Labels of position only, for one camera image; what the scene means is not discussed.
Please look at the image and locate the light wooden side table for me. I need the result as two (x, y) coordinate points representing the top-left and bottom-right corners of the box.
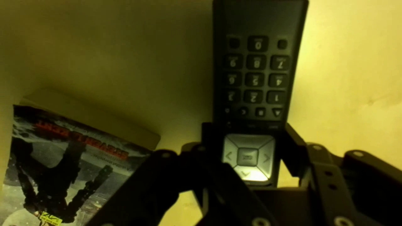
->
(0, 0), (402, 226)

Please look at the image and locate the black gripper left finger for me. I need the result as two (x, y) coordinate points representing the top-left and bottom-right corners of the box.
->
(87, 120), (279, 226)

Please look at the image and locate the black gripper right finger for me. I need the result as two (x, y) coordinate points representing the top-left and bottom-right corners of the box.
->
(276, 123), (402, 226)

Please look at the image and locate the black remote control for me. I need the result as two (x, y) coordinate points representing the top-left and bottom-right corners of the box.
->
(211, 0), (310, 191)

